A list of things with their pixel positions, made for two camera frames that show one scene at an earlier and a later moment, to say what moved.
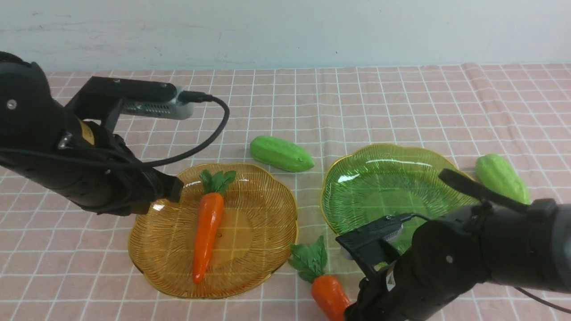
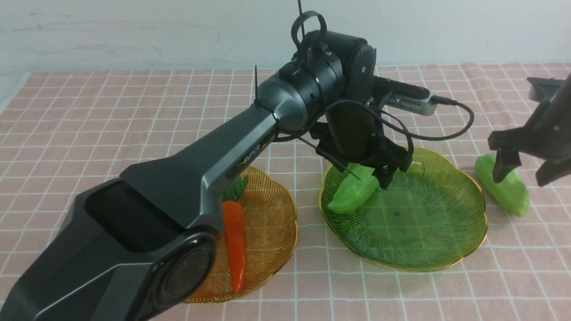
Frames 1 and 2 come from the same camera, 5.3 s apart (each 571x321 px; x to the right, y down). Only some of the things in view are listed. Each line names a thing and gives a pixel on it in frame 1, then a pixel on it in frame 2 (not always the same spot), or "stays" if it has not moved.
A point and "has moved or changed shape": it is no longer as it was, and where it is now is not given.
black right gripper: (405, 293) → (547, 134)
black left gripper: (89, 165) → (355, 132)
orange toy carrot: (209, 218) has moved or changed shape
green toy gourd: (279, 153) → (355, 188)
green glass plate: (374, 183) stays
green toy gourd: (494, 171) stays
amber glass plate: (258, 228) stays
